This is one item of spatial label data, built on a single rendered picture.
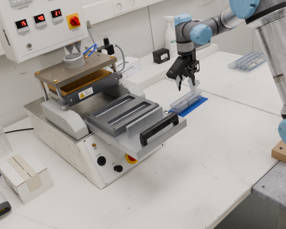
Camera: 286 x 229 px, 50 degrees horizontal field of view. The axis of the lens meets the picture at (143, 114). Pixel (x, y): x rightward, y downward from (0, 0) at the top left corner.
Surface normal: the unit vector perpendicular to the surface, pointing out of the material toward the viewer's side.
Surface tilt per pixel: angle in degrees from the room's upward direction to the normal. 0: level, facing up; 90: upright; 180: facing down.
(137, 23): 90
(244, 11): 87
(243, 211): 0
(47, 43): 90
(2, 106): 90
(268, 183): 0
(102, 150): 65
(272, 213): 0
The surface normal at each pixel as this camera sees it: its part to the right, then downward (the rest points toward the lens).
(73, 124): 0.32, -0.45
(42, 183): 0.70, 0.29
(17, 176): -0.15, -0.85
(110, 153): 0.54, -0.09
